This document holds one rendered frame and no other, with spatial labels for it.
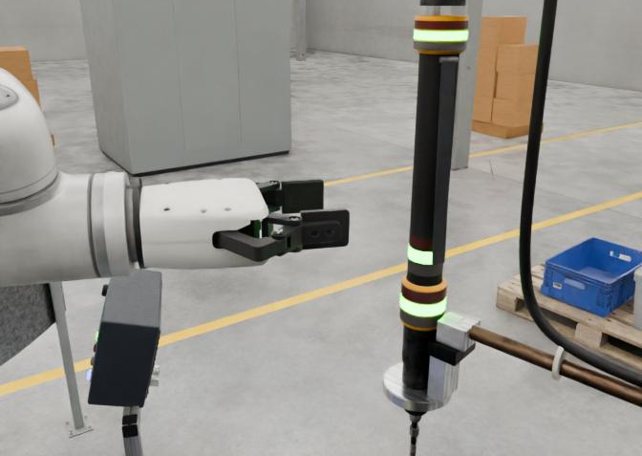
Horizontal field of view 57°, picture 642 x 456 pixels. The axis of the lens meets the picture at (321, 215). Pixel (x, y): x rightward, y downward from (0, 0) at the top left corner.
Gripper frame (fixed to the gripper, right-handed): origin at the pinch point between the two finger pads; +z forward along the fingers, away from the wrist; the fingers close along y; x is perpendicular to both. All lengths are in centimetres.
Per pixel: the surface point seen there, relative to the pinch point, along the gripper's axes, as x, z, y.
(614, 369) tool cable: -9.4, 20.0, 14.7
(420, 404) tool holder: -19.5, 9.4, 3.3
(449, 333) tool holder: -11.3, 11.3, 4.1
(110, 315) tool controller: -40, -27, -60
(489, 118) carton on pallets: -138, 425, -716
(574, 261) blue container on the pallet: -137, 229, -248
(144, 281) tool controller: -42, -21, -76
